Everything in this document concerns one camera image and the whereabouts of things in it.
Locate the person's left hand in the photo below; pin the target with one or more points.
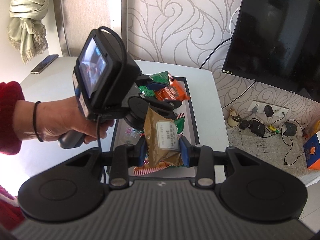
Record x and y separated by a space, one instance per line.
54 119

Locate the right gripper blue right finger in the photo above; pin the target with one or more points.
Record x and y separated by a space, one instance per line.
201 157

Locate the white wall power outlet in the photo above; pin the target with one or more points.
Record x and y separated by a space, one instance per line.
268 109

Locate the green shrimp chips bag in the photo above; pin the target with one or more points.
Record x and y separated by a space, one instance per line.
146 168

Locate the green fringed curtain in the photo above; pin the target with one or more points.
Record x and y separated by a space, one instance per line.
26 32

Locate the green pea snack bag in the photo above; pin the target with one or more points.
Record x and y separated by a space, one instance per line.
149 84

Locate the orange red snack packet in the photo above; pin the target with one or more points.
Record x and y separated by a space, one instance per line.
173 91

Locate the black wall television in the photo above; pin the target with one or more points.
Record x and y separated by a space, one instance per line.
276 42

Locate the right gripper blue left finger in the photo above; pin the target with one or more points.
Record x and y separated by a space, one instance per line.
124 157

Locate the brown labelled snack packet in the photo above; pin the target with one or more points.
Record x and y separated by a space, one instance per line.
162 139

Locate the black hair tie wristband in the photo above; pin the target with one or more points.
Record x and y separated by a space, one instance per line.
35 121

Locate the orange blue cardboard box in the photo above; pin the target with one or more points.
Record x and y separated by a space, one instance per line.
312 152

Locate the black set-top box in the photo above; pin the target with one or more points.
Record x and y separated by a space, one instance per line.
257 128

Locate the pink cartoon candy packet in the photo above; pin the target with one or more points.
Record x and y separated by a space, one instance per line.
131 136

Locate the gold smartphone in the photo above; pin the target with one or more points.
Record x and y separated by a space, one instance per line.
44 64

